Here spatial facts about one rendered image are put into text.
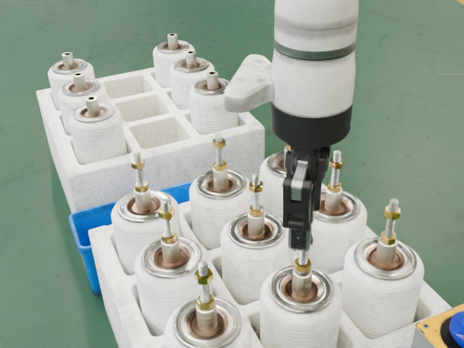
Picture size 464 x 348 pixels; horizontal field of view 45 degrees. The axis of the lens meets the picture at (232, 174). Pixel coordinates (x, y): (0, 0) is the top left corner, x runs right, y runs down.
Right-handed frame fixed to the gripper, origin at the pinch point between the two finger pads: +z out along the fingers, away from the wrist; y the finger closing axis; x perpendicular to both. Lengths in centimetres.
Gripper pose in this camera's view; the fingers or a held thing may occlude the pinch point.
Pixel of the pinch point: (305, 217)
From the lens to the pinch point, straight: 60.7
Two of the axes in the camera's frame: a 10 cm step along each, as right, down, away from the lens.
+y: 2.7, -5.5, 7.9
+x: -9.6, -1.3, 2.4
